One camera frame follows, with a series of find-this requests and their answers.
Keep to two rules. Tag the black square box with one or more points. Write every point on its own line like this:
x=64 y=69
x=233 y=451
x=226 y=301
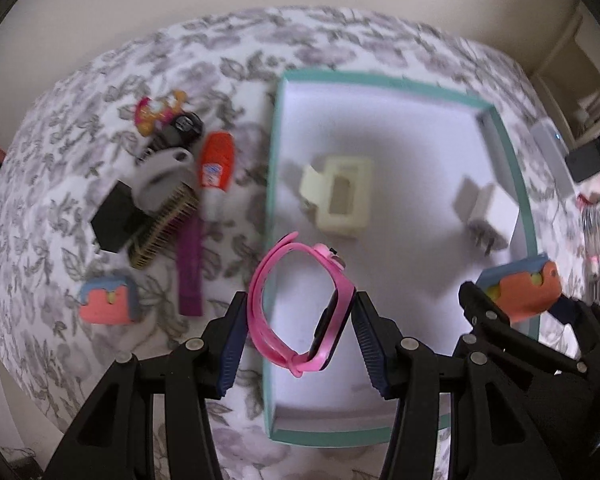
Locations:
x=115 y=217

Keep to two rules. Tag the cream wooden shelf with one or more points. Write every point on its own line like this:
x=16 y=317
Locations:
x=575 y=50

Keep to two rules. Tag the purple lighter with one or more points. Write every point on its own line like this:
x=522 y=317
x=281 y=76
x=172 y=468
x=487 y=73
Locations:
x=190 y=270

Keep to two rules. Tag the white charger plug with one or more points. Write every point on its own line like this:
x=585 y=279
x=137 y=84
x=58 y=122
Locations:
x=490 y=210

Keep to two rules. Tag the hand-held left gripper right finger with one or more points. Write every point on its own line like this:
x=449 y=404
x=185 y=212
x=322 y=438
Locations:
x=372 y=350

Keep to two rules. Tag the white power device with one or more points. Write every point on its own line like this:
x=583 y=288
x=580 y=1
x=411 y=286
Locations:
x=550 y=152

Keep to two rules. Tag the cream hair claw clip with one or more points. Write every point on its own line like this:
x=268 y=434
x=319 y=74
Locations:
x=355 y=175

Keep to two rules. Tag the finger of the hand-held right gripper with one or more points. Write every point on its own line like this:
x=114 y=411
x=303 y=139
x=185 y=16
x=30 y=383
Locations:
x=597 y=335
x=485 y=307

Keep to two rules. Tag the orange blue purse toy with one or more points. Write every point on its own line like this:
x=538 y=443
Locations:
x=105 y=305
x=525 y=290

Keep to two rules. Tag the pink red cloth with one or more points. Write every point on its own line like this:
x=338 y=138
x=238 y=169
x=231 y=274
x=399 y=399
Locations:
x=587 y=200

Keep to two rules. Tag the black power adapter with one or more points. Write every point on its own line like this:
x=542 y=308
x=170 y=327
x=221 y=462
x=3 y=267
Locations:
x=585 y=162

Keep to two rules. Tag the orange glue bottle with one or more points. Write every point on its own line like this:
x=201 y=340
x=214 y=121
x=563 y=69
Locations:
x=216 y=160

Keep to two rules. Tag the gold patterned harmonica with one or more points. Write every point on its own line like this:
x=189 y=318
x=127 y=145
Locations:
x=165 y=225

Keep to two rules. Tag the pink wrist watch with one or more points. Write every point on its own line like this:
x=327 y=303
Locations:
x=342 y=285

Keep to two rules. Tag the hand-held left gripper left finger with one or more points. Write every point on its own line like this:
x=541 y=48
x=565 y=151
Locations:
x=230 y=355

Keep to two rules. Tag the teal cardboard box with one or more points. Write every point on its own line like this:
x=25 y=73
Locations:
x=390 y=125

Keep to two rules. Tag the floral printed blanket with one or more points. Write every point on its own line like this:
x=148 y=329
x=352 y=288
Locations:
x=330 y=40

